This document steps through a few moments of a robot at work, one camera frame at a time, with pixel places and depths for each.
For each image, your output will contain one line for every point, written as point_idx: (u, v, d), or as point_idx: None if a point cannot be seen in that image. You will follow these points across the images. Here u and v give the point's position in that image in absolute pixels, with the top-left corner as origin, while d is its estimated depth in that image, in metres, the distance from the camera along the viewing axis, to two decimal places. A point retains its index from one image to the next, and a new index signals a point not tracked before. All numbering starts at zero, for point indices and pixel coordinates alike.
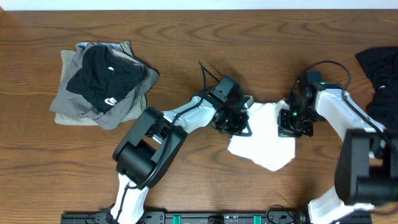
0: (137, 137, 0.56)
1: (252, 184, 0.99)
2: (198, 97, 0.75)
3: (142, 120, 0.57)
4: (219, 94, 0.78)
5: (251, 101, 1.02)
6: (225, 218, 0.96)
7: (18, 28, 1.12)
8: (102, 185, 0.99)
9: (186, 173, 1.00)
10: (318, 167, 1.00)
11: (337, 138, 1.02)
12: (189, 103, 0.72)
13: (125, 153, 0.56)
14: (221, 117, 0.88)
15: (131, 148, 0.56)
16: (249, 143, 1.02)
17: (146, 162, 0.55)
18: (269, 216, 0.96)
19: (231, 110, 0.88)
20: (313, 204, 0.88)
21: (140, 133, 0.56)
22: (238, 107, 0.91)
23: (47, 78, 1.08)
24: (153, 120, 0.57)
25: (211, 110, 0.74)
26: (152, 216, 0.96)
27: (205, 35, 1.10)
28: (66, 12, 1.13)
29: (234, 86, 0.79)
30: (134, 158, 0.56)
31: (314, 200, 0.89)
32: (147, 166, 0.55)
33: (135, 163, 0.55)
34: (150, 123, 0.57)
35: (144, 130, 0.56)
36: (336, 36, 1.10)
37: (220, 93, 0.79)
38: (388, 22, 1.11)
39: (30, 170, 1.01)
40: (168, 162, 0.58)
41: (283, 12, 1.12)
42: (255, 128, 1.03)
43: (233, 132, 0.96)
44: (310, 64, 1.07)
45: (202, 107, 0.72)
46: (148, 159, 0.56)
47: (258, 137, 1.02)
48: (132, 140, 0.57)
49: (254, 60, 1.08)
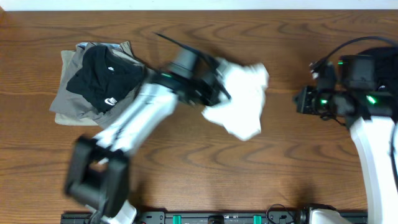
0: (79, 170, 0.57)
1: (252, 184, 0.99)
2: (151, 86, 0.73)
3: (78, 157, 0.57)
4: (182, 69, 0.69)
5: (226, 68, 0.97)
6: (225, 217, 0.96)
7: (19, 29, 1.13)
8: None
9: (186, 173, 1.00)
10: (318, 167, 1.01)
11: (337, 138, 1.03)
12: (138, 103, 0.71)
13: (76, 190, 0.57)
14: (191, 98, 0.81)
15: (78, 183, 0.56)
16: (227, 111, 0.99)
17: (94, 191, 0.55)
18: (269, 216, 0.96)
19: (205, 88, 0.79)
20: (318, 215, 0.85)
21: (80, 167, 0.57)
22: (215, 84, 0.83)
23: (47, 79, 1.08)
24: (87, 152, 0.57)
25: (166, 93, 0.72)
26: (152, 216, 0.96)
27: (204, 35, 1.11)
28: (66, 12, 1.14)
29: (193, 55, 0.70)
30: (83, 190, 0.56)
31: (319, 212, 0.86)
32: (97, 198, 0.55)
33: (88, 197, 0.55)
34: (86, 154, 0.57)
35: (83, 162, 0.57)
36: (335, 36, 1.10)
37: (180, 66, 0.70)
38: (388, 22, 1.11)
39: (30, 170, 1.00)
40: (121, 188, 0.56)
41: (283, 12, 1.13)
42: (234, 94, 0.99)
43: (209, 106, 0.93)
44: (310, 64, 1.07)
45: (155, 103, 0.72)
46: (98, 190, 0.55)
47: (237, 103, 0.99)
48: (74, 177, 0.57)
49: (254, 60, 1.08)
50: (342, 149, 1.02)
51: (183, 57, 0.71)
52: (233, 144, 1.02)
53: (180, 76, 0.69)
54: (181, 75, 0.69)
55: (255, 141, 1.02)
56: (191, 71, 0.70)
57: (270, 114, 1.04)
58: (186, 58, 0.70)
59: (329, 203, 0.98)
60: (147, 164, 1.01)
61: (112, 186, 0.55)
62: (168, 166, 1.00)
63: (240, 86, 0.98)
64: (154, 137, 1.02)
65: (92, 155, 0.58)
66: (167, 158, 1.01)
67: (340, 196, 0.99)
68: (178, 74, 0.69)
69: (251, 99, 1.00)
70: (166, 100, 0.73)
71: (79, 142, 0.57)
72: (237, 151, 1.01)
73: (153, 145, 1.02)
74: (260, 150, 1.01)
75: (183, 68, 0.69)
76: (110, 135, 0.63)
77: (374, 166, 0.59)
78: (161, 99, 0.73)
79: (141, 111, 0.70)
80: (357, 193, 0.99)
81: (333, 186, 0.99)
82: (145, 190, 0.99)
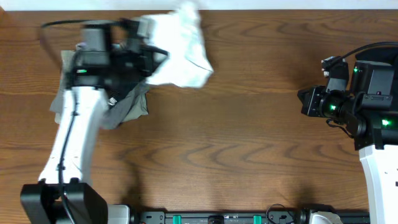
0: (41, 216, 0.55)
1: (251, 184, 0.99)
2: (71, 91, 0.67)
3: (30, 207, 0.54)
4: (97, 53, 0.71)
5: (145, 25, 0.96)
6: (225, 217, 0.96)
7: (19, 29, 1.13)
8: (102, 185, 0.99)
9: (186, 173, 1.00)
10: (318, 167, 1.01)
11: (337, 138, 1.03)
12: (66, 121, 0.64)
13: None
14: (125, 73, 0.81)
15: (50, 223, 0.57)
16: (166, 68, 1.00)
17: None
18: (269, 216, 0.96)
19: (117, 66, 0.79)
20: (318, 218, 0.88)
21: (39, 214, 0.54)
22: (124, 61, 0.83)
23: (47, 79, 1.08)
24: (40, 201, 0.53)
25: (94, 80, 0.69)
26: (152, 216, 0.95)
27: (205, 35, 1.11)
28: (66, 12, 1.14)
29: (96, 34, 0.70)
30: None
31: (319, 214, 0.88)
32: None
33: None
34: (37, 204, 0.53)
35: (39, 211, 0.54)
36: (336, 36, 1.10)
37: (94, 51, 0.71)
38: (388, 22, 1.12)
39: (30, 170, 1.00)
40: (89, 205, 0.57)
41: (283, 12, 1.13)
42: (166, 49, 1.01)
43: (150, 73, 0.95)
44: (310, 64, 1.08)
45: (81, 112, 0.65)
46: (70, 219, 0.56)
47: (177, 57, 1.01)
48: (43, 222, 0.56)
49: (254, 60, 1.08)
50: (343, 150, 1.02)
51: (92, 38, 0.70)
52: (233, 144, 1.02)
53: (97, 61, 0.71)
54: (100, 61, 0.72)
55: (255, 142, 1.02)
56: (106, 49, 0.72)
57: (270, 114, 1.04)
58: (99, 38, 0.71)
59: (329, 203, 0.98)
60: (147, 163, 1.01)
61: (81, 219, 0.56)
62: (168, 166, 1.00)
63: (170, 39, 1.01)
64: (154, 137, 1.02)
65: (47, 198, 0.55)
66: (167, 158, 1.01)
67: (340, 196, 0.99)
68: (92, 63, 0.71)
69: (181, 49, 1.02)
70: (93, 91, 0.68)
71: (23, 195, 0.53)
72: (237, 151, 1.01)
73: (154, 145, 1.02)
74: (260, 150, 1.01)
75: (97, 53, 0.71)
76: (54, 173, 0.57)
77: (377, 177, 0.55)
78: (89, 93, 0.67)
79: (74, 124, 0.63)
80: (357, 193, 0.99)
81: (332, 186, 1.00)
82: (145, 190, 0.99)
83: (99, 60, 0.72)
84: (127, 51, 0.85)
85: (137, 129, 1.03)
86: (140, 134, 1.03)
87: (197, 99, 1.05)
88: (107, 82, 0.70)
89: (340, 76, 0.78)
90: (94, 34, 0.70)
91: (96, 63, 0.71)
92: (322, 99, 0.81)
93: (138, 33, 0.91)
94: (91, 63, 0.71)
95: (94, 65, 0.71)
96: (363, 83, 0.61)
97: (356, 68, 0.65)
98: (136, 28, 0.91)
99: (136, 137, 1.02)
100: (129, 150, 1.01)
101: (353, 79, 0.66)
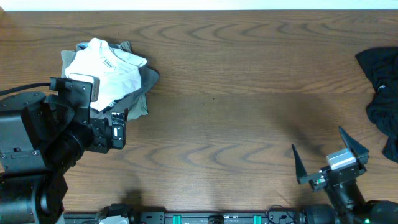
0: None
1: (250, 184, 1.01)
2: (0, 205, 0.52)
3: None
4: (28, 154, 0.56)
5: (87, 88, 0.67)
6: (225, 217, 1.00)
7: (18, 28, 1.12)
8: (103, 185, 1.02)
9: (186, 173, 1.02)
10: (316, 167, 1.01)
11: (337, 138, 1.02)
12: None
13: None
14: (40, 188, 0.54)
15: None
16: (104, 90, 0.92)
17: None
18: (269, 216, 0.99)
19: (38, 182, 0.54)
20: None
21: None
22: (38, 165, 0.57)
23: (46, 79, 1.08)
24: None
25: (24, 204, 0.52)
26: (152, 216, 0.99)
27: (204, 35, 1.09)
28: (64, 11, 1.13)
29: (14, 121, 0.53)
30: None
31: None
32: None
33: None
34: None
35: None
36: (336, 36, 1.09)
37: (22, 154, 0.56)
38: (389, 22, 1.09)
39: None
40: None
41: (284, 12, 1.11)
42: (101, 67, 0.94)
43: (38, 187, 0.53)
44: (310, 65, 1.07)
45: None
46: None
47: (104, 71, 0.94)
48: None
49: (253, 61, 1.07)
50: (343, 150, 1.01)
51: (24, 96, 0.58)
52: (232, 144, 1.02)
53: (12, 117, 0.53)
54: (33, 158, 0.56)
55: (255, 141, 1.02)
56: (35, 142, 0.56)
57: (270, 115, 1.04)
58: (33, 98, 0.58)
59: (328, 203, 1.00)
60: (147, 163, 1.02)
61: None
62: (168, 166, 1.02)
63: (96, 57, 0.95)
64: (154, 137, 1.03)
65: None
66: (166, 158, 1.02)
67: None
68: (22, 162, 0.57)
69: (104, 61, 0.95)
70: (21, 211, 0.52)
71: None
72: (237, 151, 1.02)
73: (154, 145, 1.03)
74: (260, 149, 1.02)
75: (32, 111, 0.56)
76: None
77: None
78: (35, 160, 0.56)
79: None
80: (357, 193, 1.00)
81: None
82: (145, 190, 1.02)
83: (9, 127, 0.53)
84: (41, 168, 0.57)
85: (137, 129, 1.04)
86: (139, 134, 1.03)
87: (197, 99, 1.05)
88: (43, 178, 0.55)
89: (344, 177, 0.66)
90: (38, 96, 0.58)
91: (13, 109, 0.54)
92: (339, 188, 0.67)
93: (46, 118, 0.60)
94: (12, 149, 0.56)
95: (15, 112, 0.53)
96: (393, 212, 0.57)
97: (376, 206, 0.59)
98: (35, 127, 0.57)
99: (135, 137, 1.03)
100: (129, 151, 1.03)
101: (372, 204, 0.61)
